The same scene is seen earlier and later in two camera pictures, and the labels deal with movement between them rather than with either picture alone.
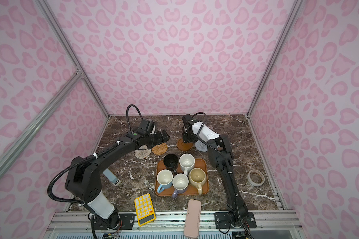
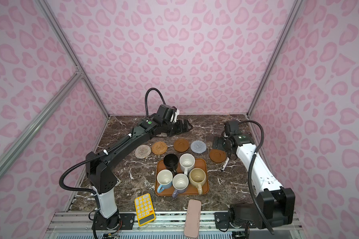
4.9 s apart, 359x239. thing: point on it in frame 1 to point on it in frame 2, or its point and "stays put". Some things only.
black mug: x=170 y=161 stays put
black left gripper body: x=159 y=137 to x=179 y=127
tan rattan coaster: x=159 y=149 stays put
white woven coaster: x=142 y=154 stays put
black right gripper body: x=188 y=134 to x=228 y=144
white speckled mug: x=187 y=161 stays put
